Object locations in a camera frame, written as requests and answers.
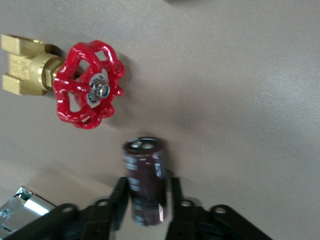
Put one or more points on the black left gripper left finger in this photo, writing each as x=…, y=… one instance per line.
x=87, y=225

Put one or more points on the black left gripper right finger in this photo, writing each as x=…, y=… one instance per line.
x=200, y=225

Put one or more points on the long dark electrolytic capacitor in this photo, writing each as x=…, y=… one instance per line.
x=146, y=180

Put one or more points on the metal mesh power supply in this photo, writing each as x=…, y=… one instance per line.
x=22, y=210

